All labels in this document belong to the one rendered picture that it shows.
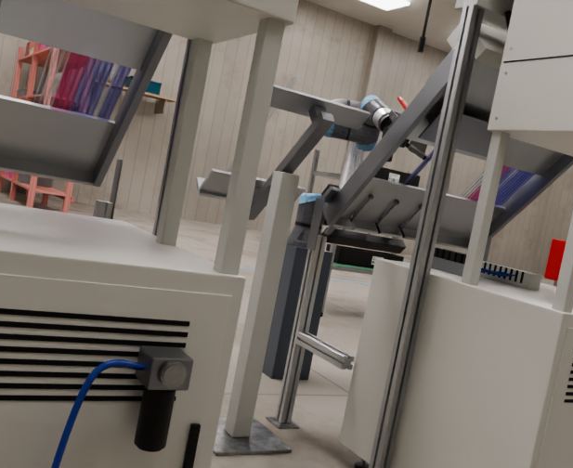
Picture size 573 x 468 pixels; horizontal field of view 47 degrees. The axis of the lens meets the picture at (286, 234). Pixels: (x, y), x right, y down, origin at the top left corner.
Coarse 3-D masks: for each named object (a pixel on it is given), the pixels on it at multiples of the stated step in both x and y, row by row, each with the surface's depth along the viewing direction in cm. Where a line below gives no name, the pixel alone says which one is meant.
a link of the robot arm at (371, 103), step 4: (368, 96) 238; (372, 96) 237; (364, 100) 237; (368, 100) 236; (372, 100) 235; (376, 100) 234; (380, 100) 235; (360, 104) 239; (364, 104) 236; (368, 104) 235; (372, 104) 233; (376, 104) 233; (380, 104) 232; (384, 104) 234; (364, 108) 237; (368, 108) 234; (372, 108) 233; (376, 108) 231; (380, 108) 231; (388, 108) 232; (372, 112) 232; (372, 116) 232; (368, 120) 236; (372, 124) 236
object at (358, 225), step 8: (336, 224) 217; (344, 224) 219; (352, 224) 222; (360, 224) 223; (368, 224) 226; (376, 232) 226; (384, 232) 227; (392, 232) 230; (400, 232) 232; (408, 232) 234; (416, 232) 237; (440, 240) 241; (448, 240) 244; (456, 240) 247; (464, 240) 250; (464, 248) 248
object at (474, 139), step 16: (480, 64) 180; (480, 80) 185; (496, 80) 186; (480, 96) 190; (432, 112) 191; (464, 112) 194; (480, 112) 196; (416, 128) 195; (432, 128) 190; (464, 128) 194; (480, 128) 195; (432, 144) 202; (464, 144) 200; (480, 144) 201; (512, 144) 211; (528, 144) 213; (512, 160) 218; (528, 160) 220; (544, 160) 222
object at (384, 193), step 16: (368, 192) 214; (384, 192) 216; (400, 192) 218; (416, 192) 220; (352, 208) 218; (368, 208) 221; (384, 208) 223; (400, 208) 225; (416, 208) 227; (448, 208) 231; (464, 208) 234; (496, 208) 239; (384, 224) 230; (400, 224) 232; (416, 224) 235; (448, 224) 240; (464, 224) 242
